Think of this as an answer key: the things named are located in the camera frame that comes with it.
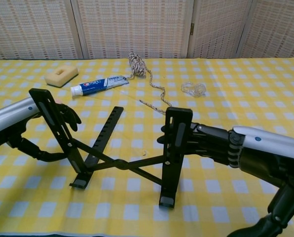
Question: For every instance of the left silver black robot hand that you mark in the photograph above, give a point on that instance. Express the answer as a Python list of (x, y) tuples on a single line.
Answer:
[(9, 113)]

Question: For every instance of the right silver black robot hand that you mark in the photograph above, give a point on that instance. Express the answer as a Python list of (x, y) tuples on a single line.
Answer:
[(260, 153)]

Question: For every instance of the black folding laptop stand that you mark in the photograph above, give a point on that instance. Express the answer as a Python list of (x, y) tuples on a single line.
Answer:
[(122, 164)]

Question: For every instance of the yellow sponge with hole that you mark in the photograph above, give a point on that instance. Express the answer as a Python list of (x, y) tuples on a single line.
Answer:
[(55, 77)]

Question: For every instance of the woven folding screen panel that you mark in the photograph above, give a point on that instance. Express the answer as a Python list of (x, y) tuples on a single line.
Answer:
[(132, 29), (31, 29), (218, 29), (277, 29)]

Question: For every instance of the blue white toothpaste tube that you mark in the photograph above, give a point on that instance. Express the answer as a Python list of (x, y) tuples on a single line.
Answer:
[(97, 84)]

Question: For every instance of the yellow white checked tablecloth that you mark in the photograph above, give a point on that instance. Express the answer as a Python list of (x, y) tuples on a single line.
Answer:
[(63, 222)]

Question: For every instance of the brass screen hinge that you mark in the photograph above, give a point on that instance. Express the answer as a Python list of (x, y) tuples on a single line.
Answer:
[(192, 28)]

